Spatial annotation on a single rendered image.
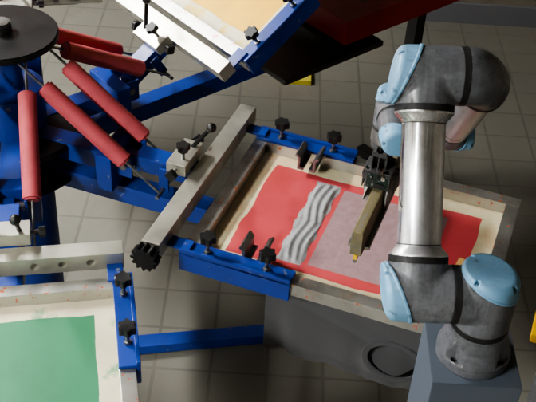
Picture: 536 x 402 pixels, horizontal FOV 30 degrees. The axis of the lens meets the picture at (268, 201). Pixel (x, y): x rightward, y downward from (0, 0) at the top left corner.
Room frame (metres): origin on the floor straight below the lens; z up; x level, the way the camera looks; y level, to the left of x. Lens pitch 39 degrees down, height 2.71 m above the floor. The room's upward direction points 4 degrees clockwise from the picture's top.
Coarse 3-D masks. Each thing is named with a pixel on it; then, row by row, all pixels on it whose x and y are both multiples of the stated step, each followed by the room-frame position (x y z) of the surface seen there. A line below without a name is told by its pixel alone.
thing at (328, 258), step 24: (264, 216) 2.11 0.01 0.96; (288, 216) 2.12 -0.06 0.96; (240, 240) 2.00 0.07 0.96; (264, 240) 2.01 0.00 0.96; (336, 240) 2.03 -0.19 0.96; (288, 264) 1.92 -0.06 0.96; (312, 264) 1.93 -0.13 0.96; (336, 264) 1.94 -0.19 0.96; (360, 264) 1.94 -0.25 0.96; (360, 288) 1.85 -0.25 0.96
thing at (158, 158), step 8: (144, 152) 2.25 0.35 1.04; (152, 152) 2.25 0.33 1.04; (160, 152) 2.26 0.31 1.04; (168, 152) 2.26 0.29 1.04; (136, 160) 2.23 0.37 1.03; (144, 160) 2.22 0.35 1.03; (152, 160) 2.22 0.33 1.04; (160, 160) 2.22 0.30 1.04; (136, 168) 2.23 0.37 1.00; (144, 168) 2.22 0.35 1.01; (152, 168) 2.22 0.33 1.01; (192, 168) 2.19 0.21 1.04
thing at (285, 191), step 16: (272, 176) 2.29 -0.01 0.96; (288, 176) 2.30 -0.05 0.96; (304, 176) 2.30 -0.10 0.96; (272, 192) 2.22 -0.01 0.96; (288, 192) 2.22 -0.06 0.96; (304, 192) 2.23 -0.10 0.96; (352, 192) 2.24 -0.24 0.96; (272, 208) 2.15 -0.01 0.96; (288, 208) 2.15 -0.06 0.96; (336, 208) 2.17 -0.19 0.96; (352, 208) 2.17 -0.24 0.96; (336, 224) 2.10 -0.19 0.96; (352, 224) 2.10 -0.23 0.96; (384, 224) 2.11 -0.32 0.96; (448, 224) 2.13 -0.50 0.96; (464, 224) 2.14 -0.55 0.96; (384, 240) 2.04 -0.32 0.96; (448, 240) 2.06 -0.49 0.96; (464, 240) 2.07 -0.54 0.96; (464, 256) 2.00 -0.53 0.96
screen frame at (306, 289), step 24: (264, 144) 2.40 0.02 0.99; (240, 168) 2.27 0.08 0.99; (336, 168) 2.35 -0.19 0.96; (360, 168) 2.33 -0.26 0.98; (456, 192) 2.24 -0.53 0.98; (480, 192) 2.24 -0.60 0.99; (216, 216) 2.06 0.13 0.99; (504, 216) 2.14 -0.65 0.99; (192, 240) 1.95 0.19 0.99; (504, 240) 2.04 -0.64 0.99; (312, 288) 1.80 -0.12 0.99; (336, 288) 1.81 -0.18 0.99; (360, 312) 1.76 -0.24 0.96
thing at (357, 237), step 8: (376, 192) 2.01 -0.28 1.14; (384, 192) 2.04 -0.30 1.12; (368, 200) 1.98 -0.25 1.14; (376, 200) 1.98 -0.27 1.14; (368, 208) 1.95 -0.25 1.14; (376, 208) 1.97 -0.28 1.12; (360, 216) 1.92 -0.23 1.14; (368, 216) 1.92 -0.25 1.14; (376, 216) 1.98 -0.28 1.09; (360, 224) 1.89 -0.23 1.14; (368, 224) 1.90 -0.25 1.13; (352, 232) 1.86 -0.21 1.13; (360, 232) 1.86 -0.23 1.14; (368, 232) 1.91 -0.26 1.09; (352, 240) 1.86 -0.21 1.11; (360, 240) 1.85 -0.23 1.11; (352, 248) 1.86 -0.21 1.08; (360, 248) 1.85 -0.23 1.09
